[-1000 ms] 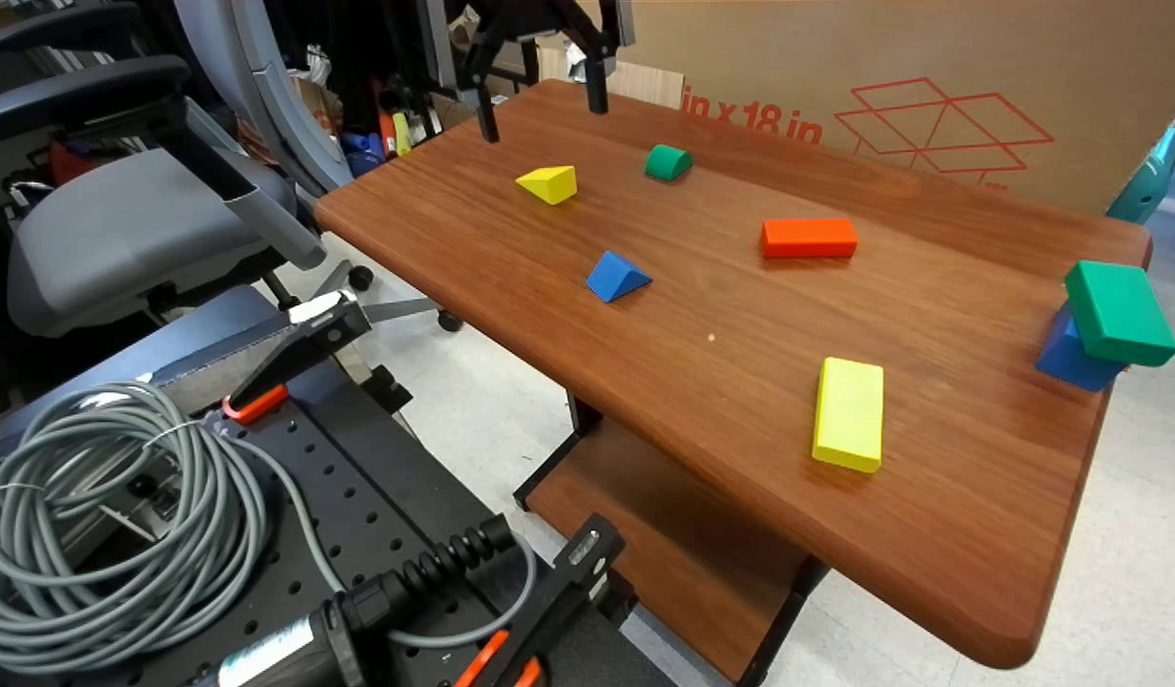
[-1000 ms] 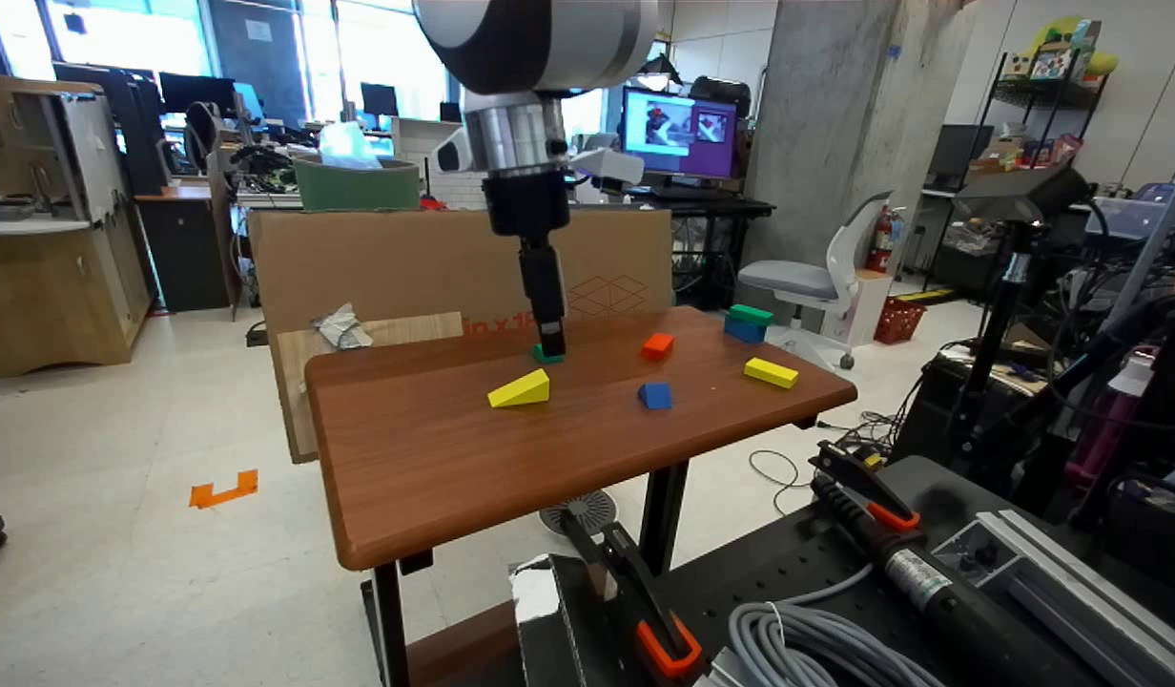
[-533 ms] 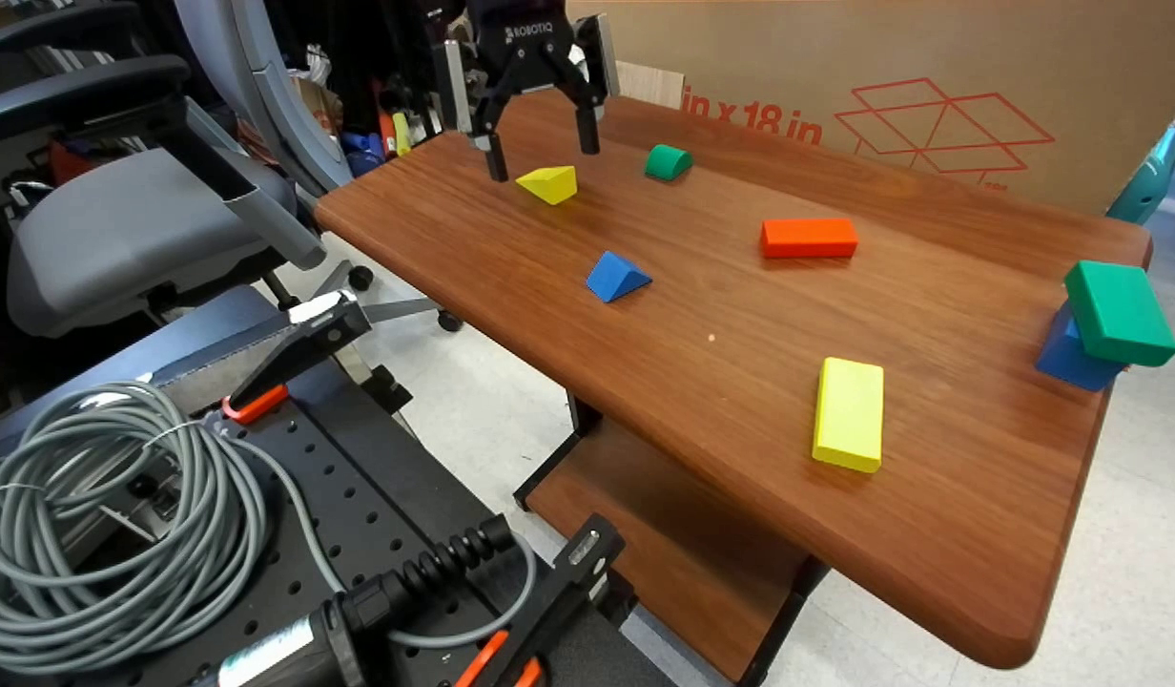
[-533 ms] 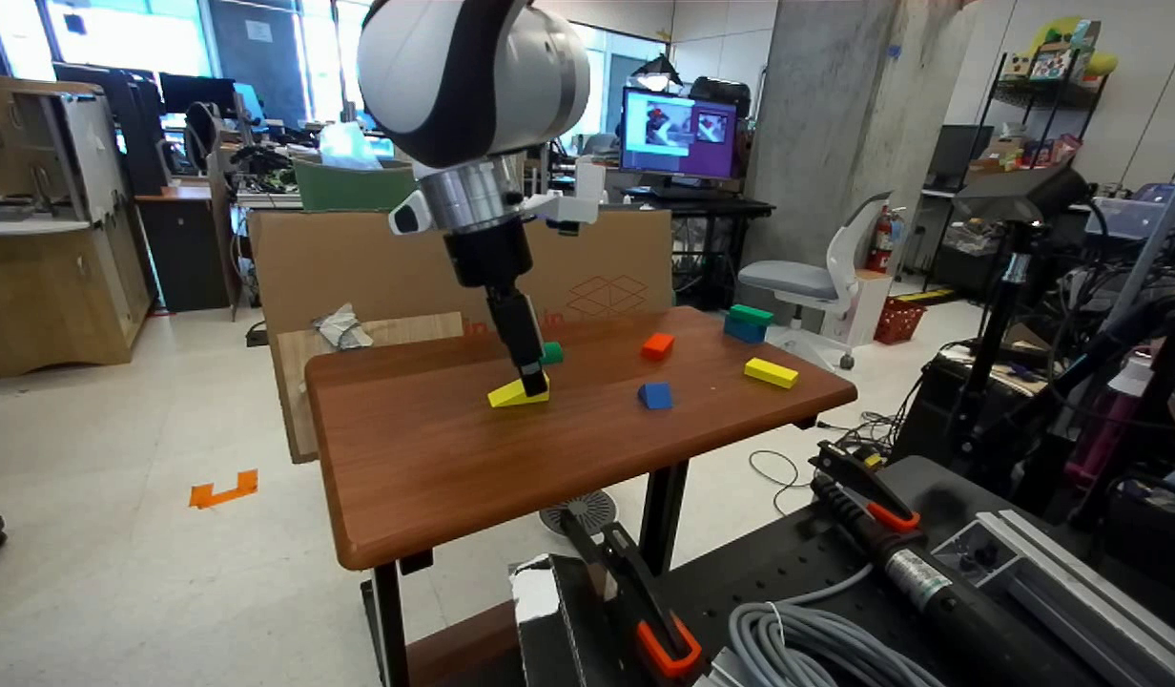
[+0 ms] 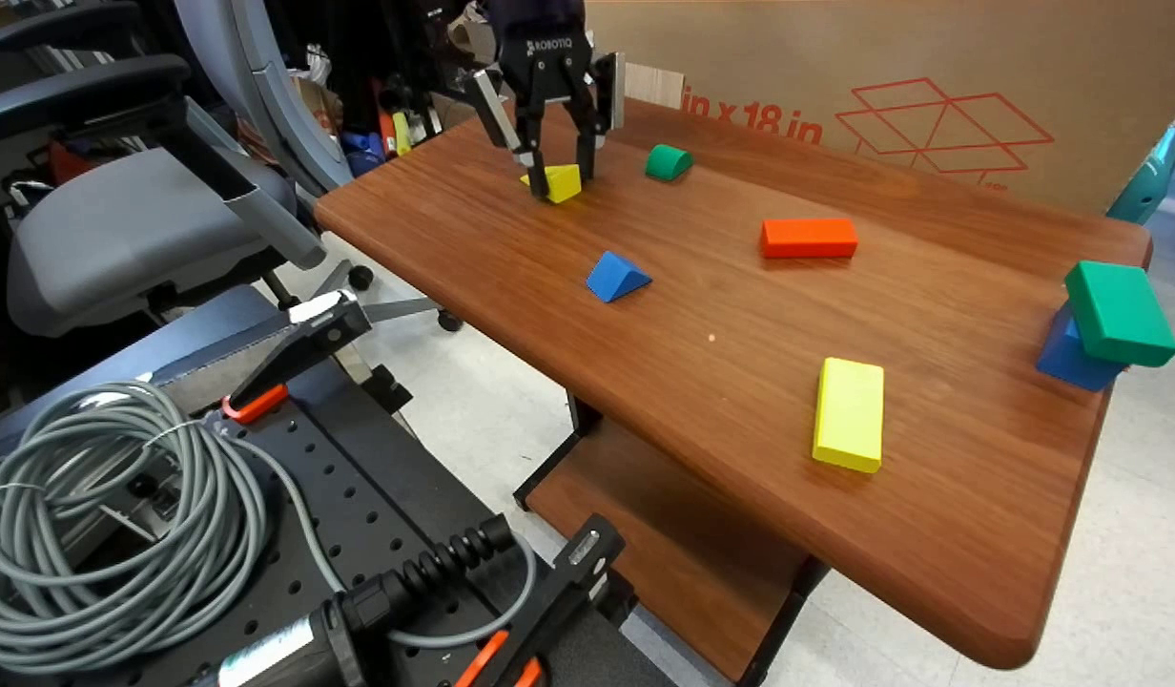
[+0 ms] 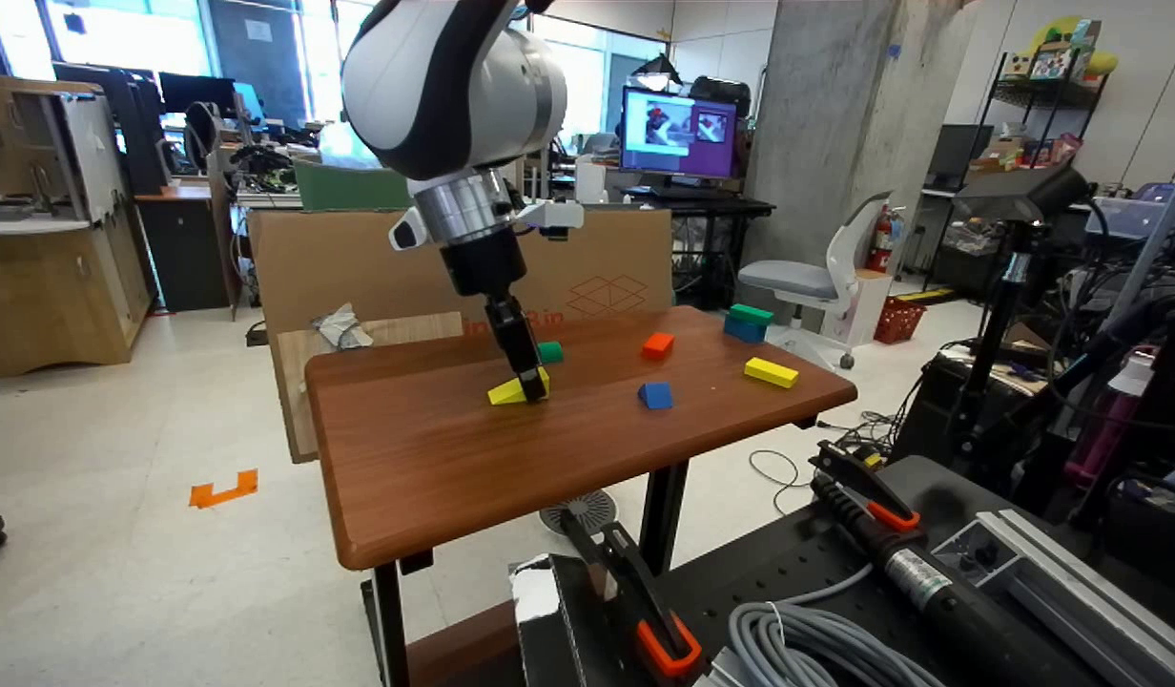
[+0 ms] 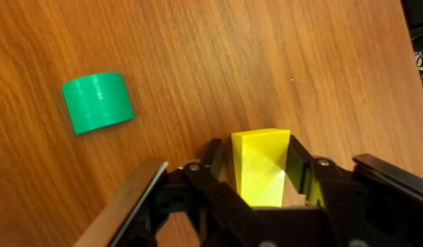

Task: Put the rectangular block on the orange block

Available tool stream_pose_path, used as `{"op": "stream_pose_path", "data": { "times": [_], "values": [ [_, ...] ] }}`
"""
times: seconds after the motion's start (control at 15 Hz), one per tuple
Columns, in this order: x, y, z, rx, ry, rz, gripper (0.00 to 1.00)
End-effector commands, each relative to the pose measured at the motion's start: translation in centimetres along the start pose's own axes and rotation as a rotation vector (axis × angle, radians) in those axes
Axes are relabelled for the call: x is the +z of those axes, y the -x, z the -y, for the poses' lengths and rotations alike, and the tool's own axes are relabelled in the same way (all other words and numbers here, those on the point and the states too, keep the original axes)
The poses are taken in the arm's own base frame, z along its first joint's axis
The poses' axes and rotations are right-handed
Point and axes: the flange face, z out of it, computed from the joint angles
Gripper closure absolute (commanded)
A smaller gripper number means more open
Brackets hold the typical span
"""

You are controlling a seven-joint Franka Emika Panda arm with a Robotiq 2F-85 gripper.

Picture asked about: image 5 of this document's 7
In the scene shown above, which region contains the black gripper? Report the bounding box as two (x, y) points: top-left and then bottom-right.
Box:
(468, 0), (627, 184)

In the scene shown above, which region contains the yellow wedge block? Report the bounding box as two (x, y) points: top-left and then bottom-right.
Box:
(524, 158), (587, 208)

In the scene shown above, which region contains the small green block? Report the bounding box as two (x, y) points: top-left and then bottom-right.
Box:
(640, 139), (700, 188)

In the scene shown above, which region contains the blue wedge block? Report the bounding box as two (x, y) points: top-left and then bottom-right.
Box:
(585, 246), (655, 307)

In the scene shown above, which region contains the orange block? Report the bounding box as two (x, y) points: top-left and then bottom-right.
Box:
(757, 212), (863, 265)

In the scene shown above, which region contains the yellow rectangular block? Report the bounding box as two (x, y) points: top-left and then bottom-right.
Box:
(808, 353), (888, 482)

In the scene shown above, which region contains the green rectangular block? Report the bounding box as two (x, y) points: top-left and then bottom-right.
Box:
(1062, 254), (1175, 368)

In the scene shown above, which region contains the large cardboard box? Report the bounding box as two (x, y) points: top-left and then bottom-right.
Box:
(585, 0), (1175, 222)

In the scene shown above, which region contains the wooden table foot board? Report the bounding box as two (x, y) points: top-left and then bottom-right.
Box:
(514, 415), (815, 687)

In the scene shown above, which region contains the grey padded office chair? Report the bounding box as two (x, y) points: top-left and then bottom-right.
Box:
(0, 0), (468, 342)

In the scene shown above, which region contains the black table leg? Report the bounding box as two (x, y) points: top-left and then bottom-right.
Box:
(735, 555), (832, 687)

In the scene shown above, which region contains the teal plastic object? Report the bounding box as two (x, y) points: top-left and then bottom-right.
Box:
(1105, 118), (1175, 227)

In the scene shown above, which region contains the black clamp orange handle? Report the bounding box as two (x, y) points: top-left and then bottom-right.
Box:
(451, 512), (629, 687)
(217, 287), (378, 431)

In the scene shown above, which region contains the thick black cable connector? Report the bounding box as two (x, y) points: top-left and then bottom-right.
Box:
(312, 512), (524, 641)

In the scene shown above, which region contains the coiled grey cable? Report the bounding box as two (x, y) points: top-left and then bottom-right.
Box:
(0, 376), (542, 680)

